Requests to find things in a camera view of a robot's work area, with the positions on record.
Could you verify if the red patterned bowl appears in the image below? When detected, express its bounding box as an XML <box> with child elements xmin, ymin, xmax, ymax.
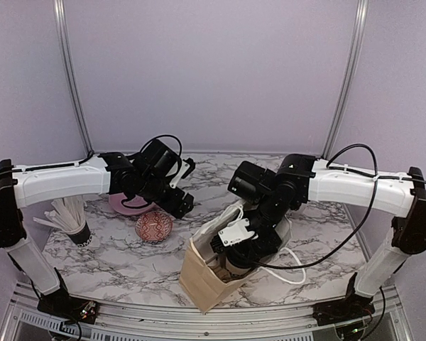
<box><xmin>135</xmin><ymin>211</ymin><xmax>173</xmax><ymax>244</ymax></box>

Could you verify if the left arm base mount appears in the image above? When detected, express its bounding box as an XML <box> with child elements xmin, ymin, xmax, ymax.
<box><xmin>38</xmin><ymin>297</ymin><xmax>99</xmax><ymax>325</ymax></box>

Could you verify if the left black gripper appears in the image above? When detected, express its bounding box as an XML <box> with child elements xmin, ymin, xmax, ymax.
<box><xmin>138</xmin><ymin>174</ymin><xmax>194</xmax><ymax>219</ymax></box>

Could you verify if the black cup with straws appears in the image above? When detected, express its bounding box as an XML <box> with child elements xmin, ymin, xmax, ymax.
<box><xmin>33</xmin><ymin>195</ymin><xmax>92</xmax><ymax>247</ymax></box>

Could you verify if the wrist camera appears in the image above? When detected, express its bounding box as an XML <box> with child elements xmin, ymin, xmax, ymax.
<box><xmin>166</xmin><ymin>158</ymin><xmax>195</xmax><ymax>189</ymax></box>
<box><xmin>210</xmin><ymin>218</ymin><xmax>258</xmax><ymax>254</ymax></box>

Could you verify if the left aluminium frame post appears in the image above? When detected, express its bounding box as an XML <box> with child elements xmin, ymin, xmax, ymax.
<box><xmin>53</xmin><ymin>0</ymin><xmax>94</xmax><ymax>153</ymax></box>

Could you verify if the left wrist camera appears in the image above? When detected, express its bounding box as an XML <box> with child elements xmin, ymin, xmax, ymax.
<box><xmin>166</xmin><ymin>158</ymin><xmax>195</xmax><ymax>189</ymax></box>

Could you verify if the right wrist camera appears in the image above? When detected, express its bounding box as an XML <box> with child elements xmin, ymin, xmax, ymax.
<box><xmin>210</xmin><ymin>218</ymin><xmax>258</xmax><ymax>254</ymax></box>

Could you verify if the aluminium frame post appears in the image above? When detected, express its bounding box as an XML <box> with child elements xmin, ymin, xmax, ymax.
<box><xmin>322</xmin><ymin>0</ymin><xmax>369</xmax><ymax>158</ymax></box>
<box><xmin>53</xmin><ymin>0</ymin><xmax>94</xmax><ymax>153</ymax></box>

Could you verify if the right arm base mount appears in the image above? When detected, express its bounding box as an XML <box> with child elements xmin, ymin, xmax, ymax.
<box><xmin>312</xmin><ymin>300</ymin><xmax>375</xmax><ymax>326</ymax></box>

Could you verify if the brown paper bag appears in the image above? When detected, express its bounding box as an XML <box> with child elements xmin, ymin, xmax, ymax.
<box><xmin>179</xmin><ymin>198</ymin><xmax>306</xmax><ymax>314</ymax></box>

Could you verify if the pink plate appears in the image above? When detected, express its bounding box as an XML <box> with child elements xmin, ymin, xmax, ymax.
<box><xmin>109</xmin><ymin>193</ymin><xmax>155</xmax><ymax>216</ymax></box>

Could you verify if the right aluminium frame post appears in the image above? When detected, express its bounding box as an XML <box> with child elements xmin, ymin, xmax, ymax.
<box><xmin>322</xmin><ymin>0</ymin><xmax>369</xmax><ymax>158</ymax></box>

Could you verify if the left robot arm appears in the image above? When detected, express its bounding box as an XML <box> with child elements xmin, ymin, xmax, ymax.
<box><xmin>0</xmin><ymin>136</ymin><xmax>195</xmax><ymax>316</ymax></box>

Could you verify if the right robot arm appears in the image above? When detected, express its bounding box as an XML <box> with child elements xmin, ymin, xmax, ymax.
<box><xmin>220</xmin><ymin>153</ymin><xmax>426</xmax><ymax>318</ymax></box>

